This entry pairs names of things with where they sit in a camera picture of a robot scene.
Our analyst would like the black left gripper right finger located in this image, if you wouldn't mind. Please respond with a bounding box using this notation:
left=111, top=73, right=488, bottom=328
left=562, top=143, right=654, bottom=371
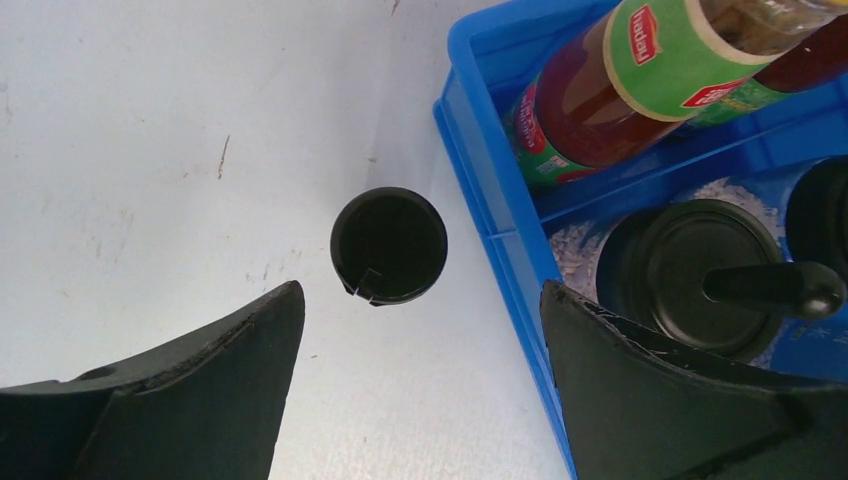
left=540, top=280, right=847, bottom=479

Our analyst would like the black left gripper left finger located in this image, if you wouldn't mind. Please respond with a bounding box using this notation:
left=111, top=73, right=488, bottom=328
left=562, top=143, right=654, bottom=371
left=1, top=281, right=305, bottom=479

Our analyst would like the black-lid spout jar front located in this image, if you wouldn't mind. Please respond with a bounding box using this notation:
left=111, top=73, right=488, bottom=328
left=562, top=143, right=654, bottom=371
left=548, top=177, right=848, bottom=371

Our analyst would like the black-lid spout jar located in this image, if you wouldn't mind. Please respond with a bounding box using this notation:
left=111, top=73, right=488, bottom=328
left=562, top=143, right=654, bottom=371
left=548, top=177, right=848, bottom=371
left=785, top=156, right=847, bottom=279

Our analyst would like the black spice shaker front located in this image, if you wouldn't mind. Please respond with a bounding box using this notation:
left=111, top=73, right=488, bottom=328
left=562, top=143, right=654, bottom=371
left=330, top=187, right=448, bottom=307

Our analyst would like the short yellow-cap sauce bottle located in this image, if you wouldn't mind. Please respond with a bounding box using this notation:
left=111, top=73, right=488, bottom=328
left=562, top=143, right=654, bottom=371
left=504, top=0, right=847, bottom=190

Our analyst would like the tall green-label sauce bottle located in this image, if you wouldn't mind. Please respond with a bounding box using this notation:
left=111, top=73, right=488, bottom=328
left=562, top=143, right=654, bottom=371
left=675, top=15, right=847, bottom=136

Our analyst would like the blue divided plastic bin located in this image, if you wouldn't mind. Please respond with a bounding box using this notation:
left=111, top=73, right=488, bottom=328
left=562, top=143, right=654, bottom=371
left=433, top=1, right=847, bottom=473

